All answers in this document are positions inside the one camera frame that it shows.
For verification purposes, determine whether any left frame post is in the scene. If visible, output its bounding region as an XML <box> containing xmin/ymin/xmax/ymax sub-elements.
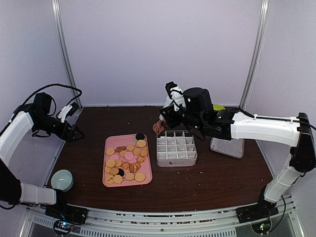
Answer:
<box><xmin>51</xmin><ymin>0</ymin><xmax>82</xmax><ymax>112</ymax></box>

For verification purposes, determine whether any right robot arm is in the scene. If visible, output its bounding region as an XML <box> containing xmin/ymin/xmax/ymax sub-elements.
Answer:
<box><xmin>160</xmin><ymin>105</ymin><xmax>316</xmax><ymax>218</ymax></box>

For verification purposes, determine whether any chocolate swirl cookie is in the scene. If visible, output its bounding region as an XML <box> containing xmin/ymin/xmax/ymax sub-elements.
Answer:
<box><xmin>153</xmin><ymin>120</ymin><xmax>165</xmax><ymax>135</ymax></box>

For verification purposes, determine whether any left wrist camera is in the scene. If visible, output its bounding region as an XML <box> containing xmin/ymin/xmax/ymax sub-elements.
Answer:
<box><xmin>56</xmin><ymin>102</ymin><xmax>79</xmax><ymax>123</ymax></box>

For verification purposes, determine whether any black sandwich cookie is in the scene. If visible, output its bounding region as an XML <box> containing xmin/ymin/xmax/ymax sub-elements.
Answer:
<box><xmin>118</xmin><ymin>168</ymin><xmax>125</xmax><ymax>177</ymax></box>
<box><xmin>135</xmin><ymin>133</ymin><xmax>145</xmax><ymax>140</ymax></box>

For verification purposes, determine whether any black sandwich cookie top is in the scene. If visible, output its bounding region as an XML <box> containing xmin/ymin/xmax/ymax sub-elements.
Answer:
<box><xmin>135</xmin><ymin>133</ymin><xmax>145</xmax><ymax>140</ymax></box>

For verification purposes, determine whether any frame post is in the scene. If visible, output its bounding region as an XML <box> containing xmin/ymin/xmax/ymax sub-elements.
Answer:
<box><xmin>51</xmin><ymin>0</ymin><xmax>82</xmax><ymax>112</ymax></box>
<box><xmin>239</xmin><ymin>0</ymin><xmax>271</xmax><ymax>109</ymax></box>

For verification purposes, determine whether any white divided cookie tin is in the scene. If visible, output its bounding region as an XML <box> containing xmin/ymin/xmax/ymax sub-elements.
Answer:
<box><xmin>157</xmin><ymin>130</ymin><xmax>198</xmax><ymax>167</ymax></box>

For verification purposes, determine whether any pink round cookie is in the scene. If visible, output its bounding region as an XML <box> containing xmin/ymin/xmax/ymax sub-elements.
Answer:
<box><xmin>124</xmin><ymin>152</ymin><xmax>134</xmax><ymax>160</ymax></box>

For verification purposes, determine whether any round tan cookie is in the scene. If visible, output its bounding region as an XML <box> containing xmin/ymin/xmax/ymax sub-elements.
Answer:
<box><xmin>136</xmin><ymin>140</ymin><xmax>147</xmax><ymax>148</ymax></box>
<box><xmin>134</xmin><ymin>173</ymin><xmax>146</xmax><ymax>182</ymax></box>

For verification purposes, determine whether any round tan cookie bottom right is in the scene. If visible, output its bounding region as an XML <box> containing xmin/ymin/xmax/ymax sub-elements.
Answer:
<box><xmin>134</xmin><ymin>173</ymin><xmax>146</xmax><ymax>182</ymax></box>

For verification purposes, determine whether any black sandwich cookie lower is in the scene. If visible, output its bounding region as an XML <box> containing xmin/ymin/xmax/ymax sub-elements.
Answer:
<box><xmin>118</xmin><ymin>168</ymin><xmax>125</xmax><ymax>177</ymax></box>

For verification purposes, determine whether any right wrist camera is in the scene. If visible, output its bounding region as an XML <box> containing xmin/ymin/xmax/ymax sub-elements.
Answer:
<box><xmin>164</xmin><ymin>81</ymin><xmax>186</xmax><ymax>112</ymax></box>

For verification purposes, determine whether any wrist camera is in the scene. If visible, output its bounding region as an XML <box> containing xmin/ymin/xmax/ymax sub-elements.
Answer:
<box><xmin>56</xmin><ymin>102</ymin><xmax>79</xmax><ymax>123</ymax></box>
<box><xmin>164</xmin><ymin>81</ymin><xmax>186</xmax><ymax>112</ymax></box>

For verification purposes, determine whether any pink plastic tray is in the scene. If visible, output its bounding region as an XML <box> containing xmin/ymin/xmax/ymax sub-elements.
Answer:
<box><xmin>103</xmin><ymin>134</ymin><xmax>153</xmax><ymax>188</ymax></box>

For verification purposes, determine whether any right frame post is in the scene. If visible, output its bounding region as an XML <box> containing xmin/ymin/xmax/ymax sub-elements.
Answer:
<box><xmin>239</xmin><ymin>0</ymin><xmax>271</xmax><ymax>109</ymax></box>

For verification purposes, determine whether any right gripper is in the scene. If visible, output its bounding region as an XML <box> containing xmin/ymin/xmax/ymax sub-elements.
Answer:
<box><xmin>159</xmin><ymin>105</ymin><xmax>204</xmax><ymax>133</ymax></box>

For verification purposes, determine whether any flower shaped tan cookie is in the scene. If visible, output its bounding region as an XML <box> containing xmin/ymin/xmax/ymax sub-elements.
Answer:
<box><xmin>113</xmin><ymin>175</ymin><xmax>123</xmax><ymax>184</ymax></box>

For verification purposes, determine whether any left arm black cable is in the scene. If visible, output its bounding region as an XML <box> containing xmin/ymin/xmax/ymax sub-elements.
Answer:
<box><xmin>14</xmin><ymin>83</ymin><xmax>83</xmax><ymax>114</ymax></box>

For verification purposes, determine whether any green plastic bowl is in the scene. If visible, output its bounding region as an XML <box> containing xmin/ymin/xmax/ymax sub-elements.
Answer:
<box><xmin>213</xmin><ymin>104</ymin><xmax>226</xmax><ymax>111</ymax></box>

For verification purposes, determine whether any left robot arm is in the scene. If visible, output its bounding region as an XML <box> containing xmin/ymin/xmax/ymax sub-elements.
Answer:
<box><xmin>0</xmin><ymin>103</ymin><xmax>81</xmax><ymax>219</ymax></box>

